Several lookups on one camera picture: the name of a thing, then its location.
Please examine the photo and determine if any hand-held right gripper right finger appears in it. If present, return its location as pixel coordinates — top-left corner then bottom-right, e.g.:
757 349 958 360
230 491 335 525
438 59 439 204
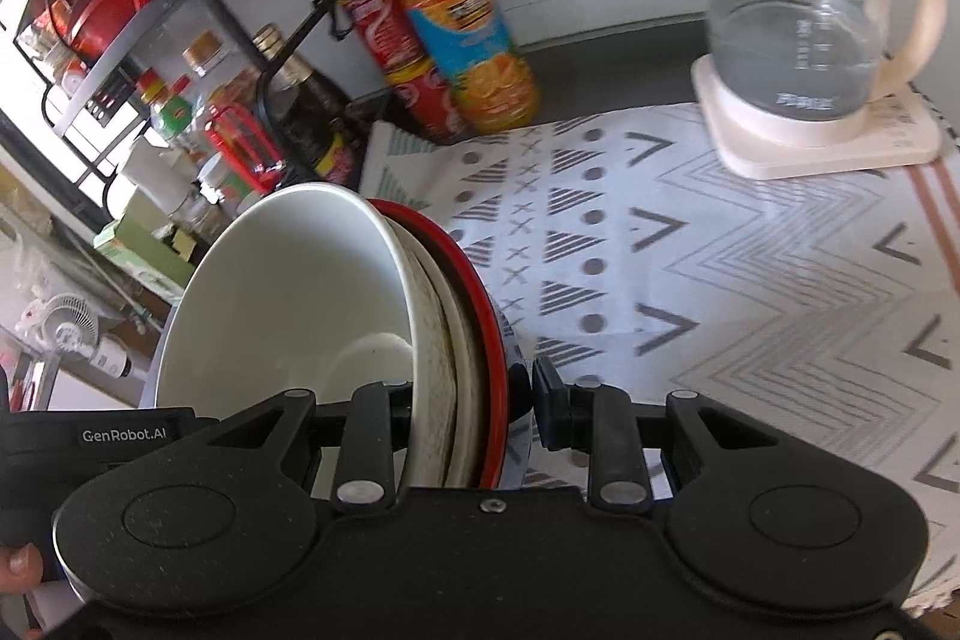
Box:
530 359 818 512

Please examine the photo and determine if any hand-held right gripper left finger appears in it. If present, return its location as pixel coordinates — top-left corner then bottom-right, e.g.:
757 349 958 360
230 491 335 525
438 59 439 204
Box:
201 380 413 511

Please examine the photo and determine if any beige speckled plate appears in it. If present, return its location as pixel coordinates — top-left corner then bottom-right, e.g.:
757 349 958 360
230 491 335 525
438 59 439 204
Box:
388 218 485 489

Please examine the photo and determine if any white ceramic bowl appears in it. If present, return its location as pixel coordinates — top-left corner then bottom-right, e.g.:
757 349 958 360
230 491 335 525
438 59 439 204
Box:
141 181 415 492

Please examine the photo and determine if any person's left hand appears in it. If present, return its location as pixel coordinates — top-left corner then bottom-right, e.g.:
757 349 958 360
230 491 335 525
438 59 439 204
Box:
0 541 46 601

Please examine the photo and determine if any small white bottle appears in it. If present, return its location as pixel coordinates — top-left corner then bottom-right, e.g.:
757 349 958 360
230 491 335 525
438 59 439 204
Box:
96 338 152 380

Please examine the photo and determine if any small white fan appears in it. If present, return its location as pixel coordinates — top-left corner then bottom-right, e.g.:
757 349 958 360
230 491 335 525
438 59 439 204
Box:
15 293 104 365

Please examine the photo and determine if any green cardboard box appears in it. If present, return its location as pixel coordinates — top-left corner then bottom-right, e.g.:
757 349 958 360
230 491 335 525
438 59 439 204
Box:
92 188 197 290

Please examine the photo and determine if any patterned fringed tablecloth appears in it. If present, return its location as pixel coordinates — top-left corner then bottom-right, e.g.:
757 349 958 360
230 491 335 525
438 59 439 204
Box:
358 89 960 620

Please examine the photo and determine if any red framed glass jar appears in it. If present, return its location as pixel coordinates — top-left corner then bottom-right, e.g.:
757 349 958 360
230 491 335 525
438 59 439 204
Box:
204 98 287 197

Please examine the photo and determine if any dark soy sauce bottle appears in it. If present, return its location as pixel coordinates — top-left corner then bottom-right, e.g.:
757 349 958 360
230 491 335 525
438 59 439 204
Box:
250 23 370 190

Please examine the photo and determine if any red cola bottle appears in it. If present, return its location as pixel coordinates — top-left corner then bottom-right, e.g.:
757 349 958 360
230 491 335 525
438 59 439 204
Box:
340 0 473 148

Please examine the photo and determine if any orange juice bottle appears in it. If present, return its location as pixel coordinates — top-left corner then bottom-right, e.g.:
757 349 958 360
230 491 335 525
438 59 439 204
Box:
369 0 542 136

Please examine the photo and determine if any brown lidded glass jar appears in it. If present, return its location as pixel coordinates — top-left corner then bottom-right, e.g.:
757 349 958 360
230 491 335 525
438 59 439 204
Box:
182 31 235 82

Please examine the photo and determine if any black metal storage rack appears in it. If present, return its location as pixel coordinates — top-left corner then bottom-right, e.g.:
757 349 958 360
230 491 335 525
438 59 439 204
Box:
0 0 350 229

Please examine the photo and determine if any glass kettle with cream handle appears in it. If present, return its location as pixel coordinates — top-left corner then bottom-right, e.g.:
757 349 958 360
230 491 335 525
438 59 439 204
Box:
677 0 950 124

